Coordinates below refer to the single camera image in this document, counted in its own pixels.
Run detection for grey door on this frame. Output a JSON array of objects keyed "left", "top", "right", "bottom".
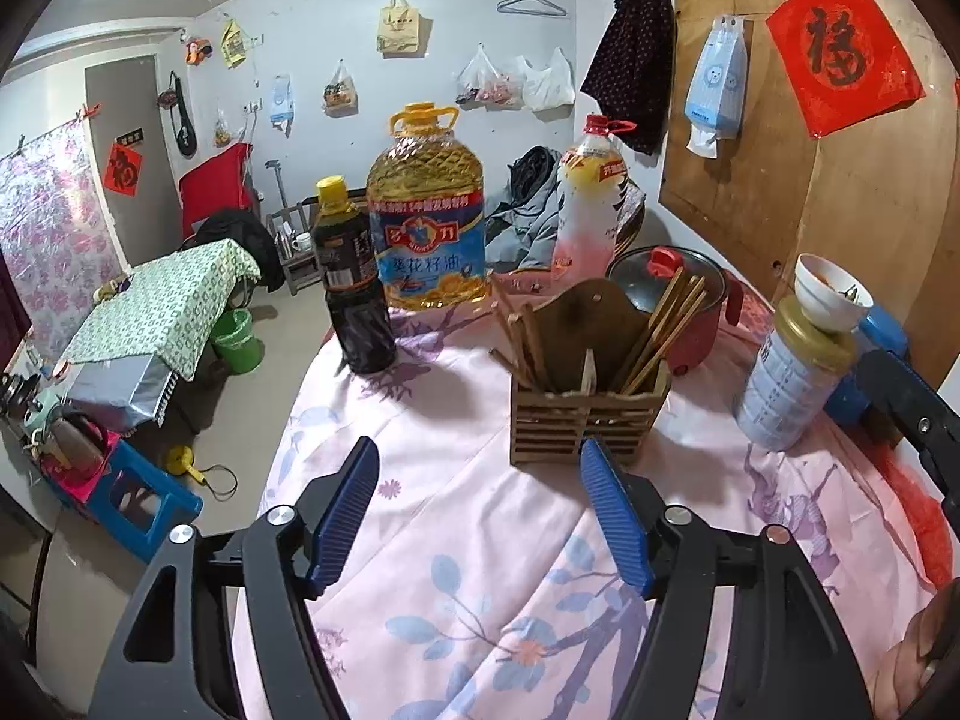
[{"left": 84, "top": 54, "right": 185, "bottom": 271}]

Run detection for beige tote bag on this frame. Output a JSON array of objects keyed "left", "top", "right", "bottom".
[{"left": 376, "top": 0, "right": 423, "bottom": 55}]

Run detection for red cloth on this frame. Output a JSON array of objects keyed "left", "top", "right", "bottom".
[{"left": 178, "top": 142, "right": 256, "bottom": 241}]

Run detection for blue lidded canister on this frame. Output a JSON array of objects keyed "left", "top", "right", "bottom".
[{"left": 825, "top": 307, "right": 912, "bottom": 425}]

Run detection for metal cane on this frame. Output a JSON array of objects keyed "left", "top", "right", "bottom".
[{"left": 262, "top": 159, "right": 290, "bottom": 215}]

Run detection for green patterned cloth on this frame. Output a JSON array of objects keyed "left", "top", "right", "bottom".
[{"left": 60, "top": 238, "right": 262, "bottom": 383}]

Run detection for dark soy sauce bottle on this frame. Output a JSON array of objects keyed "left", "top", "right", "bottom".
[{"left": 311, "top": 175, "right": 398, "bottom": 376}]

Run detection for white plastic bag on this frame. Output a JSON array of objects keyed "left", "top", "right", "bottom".
[{"left": 521, "top": 46, "right": 577, "bottom": 112}]

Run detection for crumpled red plastic bag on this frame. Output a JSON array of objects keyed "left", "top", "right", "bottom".
[{"left": 889, "top": 457, "right": 957, "bottom": 593}]

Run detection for person's right hand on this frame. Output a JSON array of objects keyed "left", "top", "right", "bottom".
[{"left": 870, "top": 589, "right": 960, "bottom": 720}]

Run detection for black garment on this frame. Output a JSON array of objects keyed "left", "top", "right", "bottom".
[{"left": 195, "top": 210, "right": 286, "bottom": 293}]

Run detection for large yellow cooking oil bottle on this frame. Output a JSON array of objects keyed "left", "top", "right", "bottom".
[{"left": 366, "top": 101, "right": 488, "bottom": 310}]

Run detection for plywood board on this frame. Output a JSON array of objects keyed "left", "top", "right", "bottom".
[{"left": 658, "top": 0, "right": 960, "bottom": 331}]

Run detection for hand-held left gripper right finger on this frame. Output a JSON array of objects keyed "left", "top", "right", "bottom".
[{"left": 579, "top": 437, "right": 875, "bottom": 720}]

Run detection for red electric cooking pot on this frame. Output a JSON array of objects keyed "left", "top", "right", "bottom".
[{"left": 606, "top": 245, "right": 743, "bottom": 377}]

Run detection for black hanging bag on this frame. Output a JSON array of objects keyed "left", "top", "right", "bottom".
[{"left": 166, "top": 71, "right": 197, "bottom": 158}]

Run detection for grey jacket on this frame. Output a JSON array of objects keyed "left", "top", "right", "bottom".
[{"left": 484, "top": 146, "right": 571, "bottom": 271}]

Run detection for green bucket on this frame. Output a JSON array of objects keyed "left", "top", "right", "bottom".
[{"left": 210, "top": 307, "right": 263, "bottom": 376}]

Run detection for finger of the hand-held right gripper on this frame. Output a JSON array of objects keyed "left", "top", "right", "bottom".
[{"left": 855, "top": 349, "right": 960, "bottom": 526}]

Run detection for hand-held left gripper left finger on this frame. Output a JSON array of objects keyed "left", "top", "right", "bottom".
[{"left": 90, "top": 435, "right": 381, "bottom": 720}]

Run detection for group of wooden chopsticks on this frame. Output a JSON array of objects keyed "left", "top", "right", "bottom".
[{"left": 489, "top": 266, "right": 710, "bottom": 397}]

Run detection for white bowl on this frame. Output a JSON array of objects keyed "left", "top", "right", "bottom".
[{"left": 795, "top": 253, "right": 876, "bottom": 332}]

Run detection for small red paper poster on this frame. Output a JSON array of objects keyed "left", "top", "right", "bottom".
[{"left": 103, "top": 144, "right": 145, "bottom": 197}]

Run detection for patterned cushion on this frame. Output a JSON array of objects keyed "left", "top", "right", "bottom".
[{"left": 611, "top": 172, "right": 647, "bottom": 241}]

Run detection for large red paper poster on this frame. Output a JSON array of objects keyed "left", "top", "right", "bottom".
[{"left": 765, "top": 0, "right": 927, "bottom": 140}]

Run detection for silver foil box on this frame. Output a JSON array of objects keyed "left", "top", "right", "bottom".
[{"left": 64, "top": 355, "right": 177, "bottom": 436}]

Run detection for dark dotted garment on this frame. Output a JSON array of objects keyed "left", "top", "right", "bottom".
[{"left": 580, "top": 0, "right": 676, "bottom": 157}]

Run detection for wooden chopstick holder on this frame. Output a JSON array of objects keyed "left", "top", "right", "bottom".
[{"left": 508, "top": 277, "right": 672, "bottom": 466}]

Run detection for glass pot lid red knob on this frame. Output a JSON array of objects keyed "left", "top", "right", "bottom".
[{"left": 606, "top": 245, "right": 728, "bottom": 312}]

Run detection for blue plastic stool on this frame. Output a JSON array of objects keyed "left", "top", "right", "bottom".
[{"left": 88, "top": 439, "right": 205, "bottom": 565}]

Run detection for pink floral sheet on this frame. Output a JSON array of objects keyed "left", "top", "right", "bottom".
[{"left": 0, "top": 116, "right": 125, "bottom": 361}]

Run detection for yellow corded tool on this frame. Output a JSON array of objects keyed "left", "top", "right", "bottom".
[{"left": 165, "top": 446, "right": 237, "bottom": 502}]

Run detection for pink drink bottle red cap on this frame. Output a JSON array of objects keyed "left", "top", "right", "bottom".
[{"left": 551, "top": 114, "right": 638, "bottom": 290}]

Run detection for plastic snack bag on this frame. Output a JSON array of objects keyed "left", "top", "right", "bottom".
[{"left": 322, "top": 60, "right": 357, "bottom": 117}]

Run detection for clear plastic bag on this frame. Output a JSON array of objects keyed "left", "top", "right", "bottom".
[{"left": 455, "top": 43, "right": 526, "bottom": 107}]

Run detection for milk powder tin gold lid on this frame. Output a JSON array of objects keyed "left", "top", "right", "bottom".
[{"left": 733, "top": 294, "right": 857, "bottom": 452}]

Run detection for blue white tissue pack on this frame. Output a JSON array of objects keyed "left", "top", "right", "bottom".
[{"left": 684, "top": 13, "right": 749, "bottom": 160}]

